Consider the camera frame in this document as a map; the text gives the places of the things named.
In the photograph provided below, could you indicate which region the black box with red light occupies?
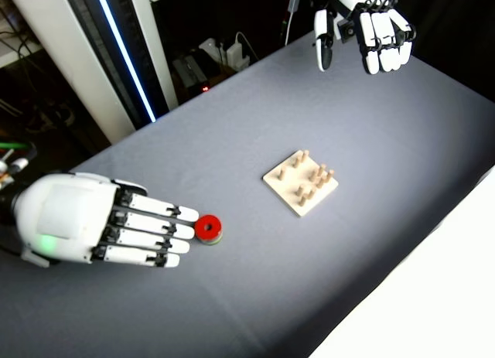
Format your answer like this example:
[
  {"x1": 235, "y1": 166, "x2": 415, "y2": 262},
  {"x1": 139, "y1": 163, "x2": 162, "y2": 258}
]
[{"x1": 171, "y1": 53, "x2": 213, "y2": 94}]

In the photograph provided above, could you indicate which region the white hanging cable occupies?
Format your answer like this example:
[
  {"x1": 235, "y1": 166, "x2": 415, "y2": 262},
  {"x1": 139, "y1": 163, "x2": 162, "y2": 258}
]
[{"x1": 283, "y1": 0, "x2": 303, "y2": 46}]

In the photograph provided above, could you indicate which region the wooden peg board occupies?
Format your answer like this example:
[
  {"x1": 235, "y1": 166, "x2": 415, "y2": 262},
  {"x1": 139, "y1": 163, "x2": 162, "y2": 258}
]
[{"x1": 261, "y1": 148, "x2": 340, "y2": 219}]

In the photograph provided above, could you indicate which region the white power adapter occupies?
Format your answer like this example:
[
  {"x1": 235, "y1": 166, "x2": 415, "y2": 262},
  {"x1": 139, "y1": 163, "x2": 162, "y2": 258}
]
[{"x1": 225, "y1": 43, "x2": 252, "y2": 70}]

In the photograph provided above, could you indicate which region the white column with light strip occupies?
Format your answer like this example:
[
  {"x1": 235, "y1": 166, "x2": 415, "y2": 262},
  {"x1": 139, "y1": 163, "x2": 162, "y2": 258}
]
[{"x1": 2, "y1": 0, "x2": 179, "y2": 145}]

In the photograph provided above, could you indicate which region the grey table cloth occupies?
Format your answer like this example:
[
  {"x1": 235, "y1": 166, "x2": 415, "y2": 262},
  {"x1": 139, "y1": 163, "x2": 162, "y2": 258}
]
[{"x1": 0, "y1": 29, "x2": 495, "y2": 358}]

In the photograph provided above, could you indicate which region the white shelf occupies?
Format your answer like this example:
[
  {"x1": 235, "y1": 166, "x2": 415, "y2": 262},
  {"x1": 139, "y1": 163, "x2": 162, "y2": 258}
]
[{"x1": 0, "y1": 0, "x2": 44, "y2": 70}]

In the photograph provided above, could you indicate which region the multicoloured striped block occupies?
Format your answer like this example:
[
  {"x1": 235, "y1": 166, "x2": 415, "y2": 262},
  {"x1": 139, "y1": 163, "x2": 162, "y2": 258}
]
[{"x1": 193, "y1": 214, "x2": 224, "y2": 245}]

